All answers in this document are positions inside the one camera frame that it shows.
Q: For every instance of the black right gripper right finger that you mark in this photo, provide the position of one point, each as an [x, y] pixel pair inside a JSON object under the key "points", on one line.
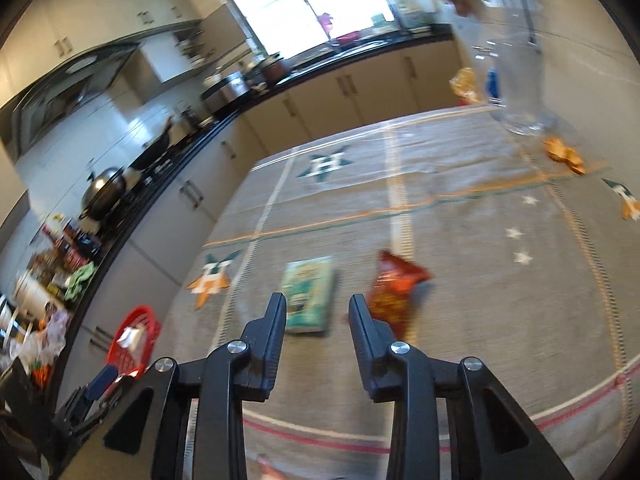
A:
{"points": [[490, 436]]}

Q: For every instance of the crumpled clear plastic bags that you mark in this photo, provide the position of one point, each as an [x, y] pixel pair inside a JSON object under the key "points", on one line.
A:
{"points": [[41, 348]]}

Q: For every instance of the dark cooking pot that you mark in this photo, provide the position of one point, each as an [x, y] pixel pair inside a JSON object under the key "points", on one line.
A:
{"points": [[274, 68]]}

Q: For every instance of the orange peel scrap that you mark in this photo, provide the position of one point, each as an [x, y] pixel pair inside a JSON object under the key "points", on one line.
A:
{"points": [[556, 149]]}

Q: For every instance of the green flat box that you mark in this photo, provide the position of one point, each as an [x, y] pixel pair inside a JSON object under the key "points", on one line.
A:
{"points": [[307, 286]]}

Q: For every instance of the white electric kettle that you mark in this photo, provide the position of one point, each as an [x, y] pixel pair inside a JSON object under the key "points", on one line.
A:
{"points": [[32, 299]]}

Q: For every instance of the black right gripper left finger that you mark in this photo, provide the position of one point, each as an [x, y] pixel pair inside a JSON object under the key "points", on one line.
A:
{"points": [[196, 408]]}

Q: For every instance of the yellow plastic bag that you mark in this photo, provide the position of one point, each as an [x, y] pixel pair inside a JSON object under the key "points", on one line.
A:
{"points": [[469, 86]]}

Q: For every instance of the clear glass pitcher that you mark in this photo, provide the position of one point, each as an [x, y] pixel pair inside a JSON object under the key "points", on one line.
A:
{"points": [[514, 82]]}

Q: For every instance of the black frying pan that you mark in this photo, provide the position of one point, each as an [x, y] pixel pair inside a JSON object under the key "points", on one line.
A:
{"points": [[155, 149]]}

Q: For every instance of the red plastic mesh basket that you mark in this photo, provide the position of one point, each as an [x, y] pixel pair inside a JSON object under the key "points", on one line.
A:
{"points": [[135, 363]]}

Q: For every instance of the grey patterned tablecloth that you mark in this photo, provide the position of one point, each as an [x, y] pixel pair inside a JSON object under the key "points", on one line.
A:
{"points": [[530, 267]]}

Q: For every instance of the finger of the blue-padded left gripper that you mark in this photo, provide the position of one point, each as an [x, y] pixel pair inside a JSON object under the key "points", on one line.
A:
{"points": [[101, 383]]}

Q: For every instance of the green cloth rag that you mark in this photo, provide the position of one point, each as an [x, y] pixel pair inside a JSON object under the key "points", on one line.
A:
{"points": [[78, 280]]}

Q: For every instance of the silver rice cooker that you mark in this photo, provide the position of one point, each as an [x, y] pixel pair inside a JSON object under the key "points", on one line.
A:
{"points": [[220, 91]]}

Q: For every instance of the brown foil snack wrapper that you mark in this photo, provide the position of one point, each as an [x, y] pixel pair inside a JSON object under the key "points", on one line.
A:
{"points": [[390, 299]]}

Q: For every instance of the range hood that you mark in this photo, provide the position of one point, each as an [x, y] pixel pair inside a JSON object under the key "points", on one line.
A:
{"points": [[33, 112]]}

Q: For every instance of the steel wok with lid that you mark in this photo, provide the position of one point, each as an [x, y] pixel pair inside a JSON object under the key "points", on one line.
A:
{"points": [[104, 192]]}

